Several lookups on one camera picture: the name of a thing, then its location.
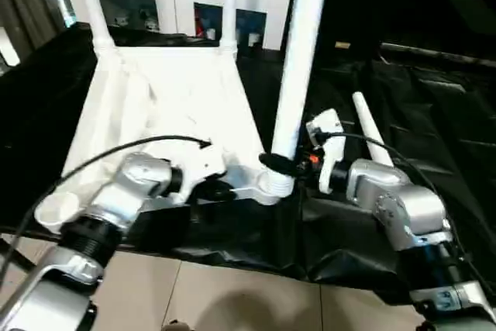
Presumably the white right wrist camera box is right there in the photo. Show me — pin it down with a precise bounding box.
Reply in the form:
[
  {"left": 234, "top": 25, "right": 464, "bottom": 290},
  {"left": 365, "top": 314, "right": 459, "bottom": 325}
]
[{"left": 306, "top": 109, "right": 345, "bottom": 195}]

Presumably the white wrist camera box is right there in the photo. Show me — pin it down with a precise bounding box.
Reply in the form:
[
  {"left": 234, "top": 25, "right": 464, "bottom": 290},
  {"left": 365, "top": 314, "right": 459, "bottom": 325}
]
[
  {"left": 306, "top": 109, "right": 345, "bottom": 195},
  {"left": 172, "top": 145, "right": 228, "bottom": 206}
]

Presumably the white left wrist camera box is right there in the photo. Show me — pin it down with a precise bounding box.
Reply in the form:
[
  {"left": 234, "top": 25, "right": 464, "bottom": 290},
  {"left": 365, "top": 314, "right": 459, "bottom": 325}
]
[{"left": 172, "top": 145, "right": 228, "bottom": 206}]

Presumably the black table mat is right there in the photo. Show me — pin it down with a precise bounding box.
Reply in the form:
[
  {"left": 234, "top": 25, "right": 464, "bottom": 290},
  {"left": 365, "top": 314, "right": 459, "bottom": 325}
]
[{"left": 0, "top": 25, "right": 496, "bottom": 305}]

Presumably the silver metal rod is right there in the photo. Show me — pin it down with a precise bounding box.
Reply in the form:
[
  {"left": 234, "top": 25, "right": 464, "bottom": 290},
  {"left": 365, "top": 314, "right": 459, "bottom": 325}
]
[{"left": 380, "top": 43, "right": 496, "bottom": 67}]

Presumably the white plastic table leg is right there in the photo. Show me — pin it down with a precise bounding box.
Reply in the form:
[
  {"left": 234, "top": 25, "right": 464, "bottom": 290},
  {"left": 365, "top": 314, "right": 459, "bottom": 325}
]
[
  {"left": 260, "top": 0, "right": 334, "bottom": 197},
  {"left": 353, "top": 92, "right": 394, "bottom": 167},
  {"left": 74, "top": 0, "right": 121, "bottom": 54},
  {"left": 219, "top": 0, "right": 240, "bottom": 57}
]

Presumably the white plastic table top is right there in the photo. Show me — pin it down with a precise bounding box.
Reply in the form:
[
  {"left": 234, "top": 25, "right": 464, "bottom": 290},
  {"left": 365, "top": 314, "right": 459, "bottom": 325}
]
[{"left": 35, "top": 43, "right": 299, "bottom": 235}]

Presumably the grey curtain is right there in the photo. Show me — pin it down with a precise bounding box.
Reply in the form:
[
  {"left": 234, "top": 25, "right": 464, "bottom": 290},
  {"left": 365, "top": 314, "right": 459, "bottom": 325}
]
[{"left": 0, "top": 0, "right": 77, "bottom": 68}]

